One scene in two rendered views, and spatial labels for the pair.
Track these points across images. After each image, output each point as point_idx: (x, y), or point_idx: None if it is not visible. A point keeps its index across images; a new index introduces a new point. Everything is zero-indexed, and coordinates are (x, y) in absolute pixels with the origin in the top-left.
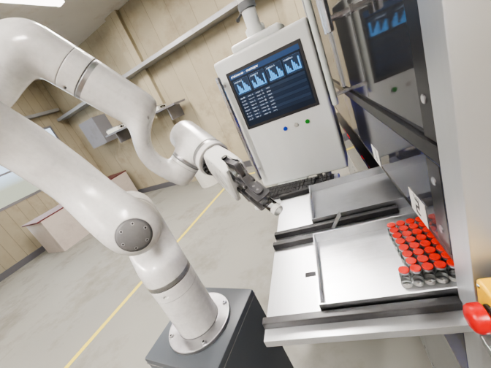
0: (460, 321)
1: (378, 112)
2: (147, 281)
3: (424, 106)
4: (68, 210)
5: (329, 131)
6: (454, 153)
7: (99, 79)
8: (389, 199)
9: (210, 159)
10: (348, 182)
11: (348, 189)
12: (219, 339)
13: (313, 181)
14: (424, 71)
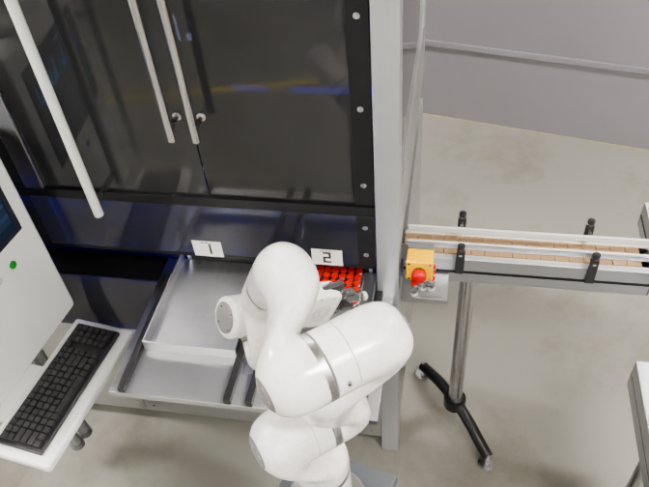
0: (389, 300)
1: (255, 203)
2: (347, 465)
3: (360, 188)
4: (353, 417)
5: (42, 262)
6: (394, 207)
7: None
8: (239, 284)
9: (320, 297)
10: (165, 303)
11: (183, 308)
12: (357, 475)
13: (78, 351)
14: (367, 173)
